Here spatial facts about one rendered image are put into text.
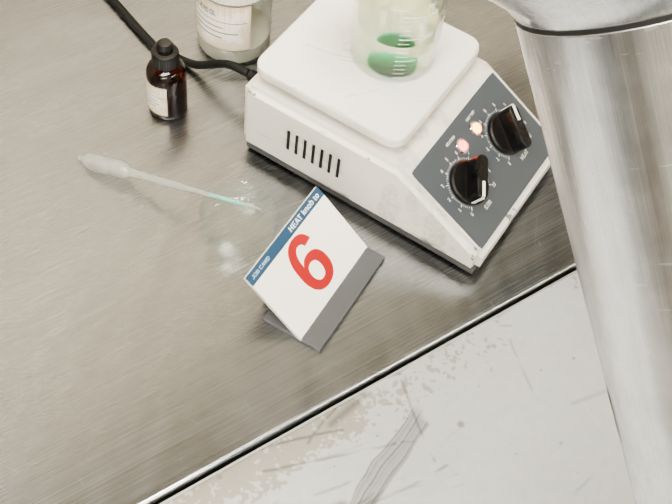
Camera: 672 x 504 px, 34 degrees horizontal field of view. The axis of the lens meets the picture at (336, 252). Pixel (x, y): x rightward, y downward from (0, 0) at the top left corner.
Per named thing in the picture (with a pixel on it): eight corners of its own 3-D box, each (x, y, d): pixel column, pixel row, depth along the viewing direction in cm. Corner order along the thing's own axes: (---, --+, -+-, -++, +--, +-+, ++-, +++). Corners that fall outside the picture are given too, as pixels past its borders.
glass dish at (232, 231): (206, 193, 79) (206, 174, 78) (281, 203, 80) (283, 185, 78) (193, 256, 76) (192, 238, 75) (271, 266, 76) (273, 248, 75)
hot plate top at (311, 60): (484, 50, 79) (486, 41, 78) (398, 154, 73) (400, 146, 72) (343, -21, 82) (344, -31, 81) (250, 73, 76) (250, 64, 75)
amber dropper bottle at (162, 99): (179, 87, 85) (176, 21, 79) (193, 115, 83) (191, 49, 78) (142, 97, 84) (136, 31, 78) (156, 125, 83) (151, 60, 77)
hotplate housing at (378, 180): (554, 165, 84) (582, 94, 77) (472, 282, 77) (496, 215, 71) (312, 36, 89) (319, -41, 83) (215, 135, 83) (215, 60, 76)
